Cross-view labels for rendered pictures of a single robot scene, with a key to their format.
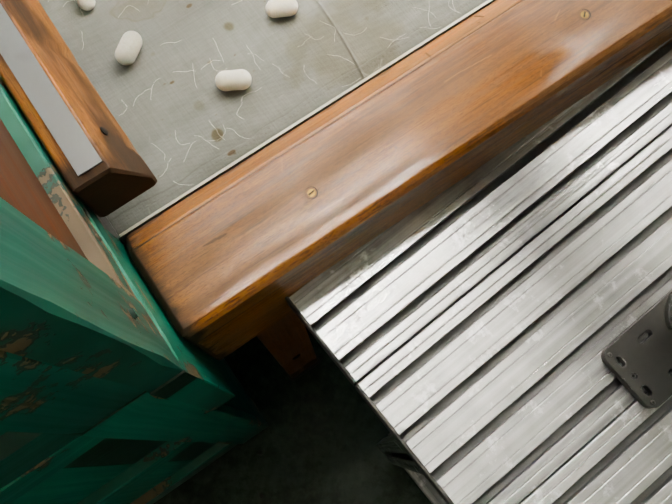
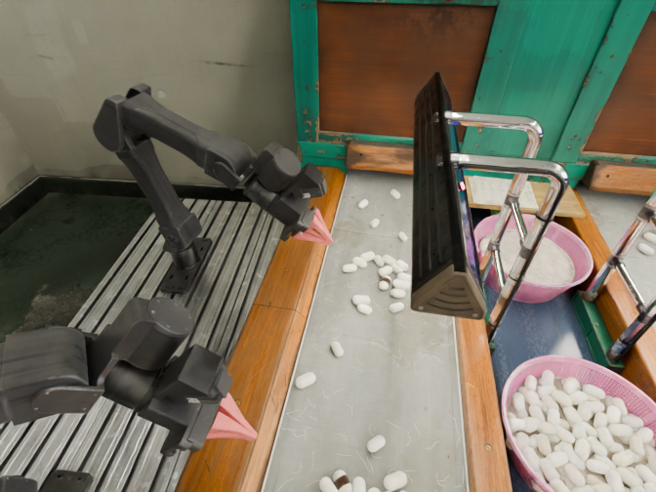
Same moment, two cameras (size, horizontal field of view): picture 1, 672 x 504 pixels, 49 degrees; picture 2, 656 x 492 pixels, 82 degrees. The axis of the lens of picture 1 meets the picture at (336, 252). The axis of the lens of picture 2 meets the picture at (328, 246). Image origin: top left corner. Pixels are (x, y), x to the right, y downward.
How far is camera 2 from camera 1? 1.07 m
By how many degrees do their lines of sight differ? 59
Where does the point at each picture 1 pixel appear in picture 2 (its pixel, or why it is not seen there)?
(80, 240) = (335, 132)
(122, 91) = (385, 190)
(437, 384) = (251, 214)
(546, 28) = (294, 259)
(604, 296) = (221, 253)
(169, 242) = (333, 172)
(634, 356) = (201, 243)
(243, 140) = (345, 200)
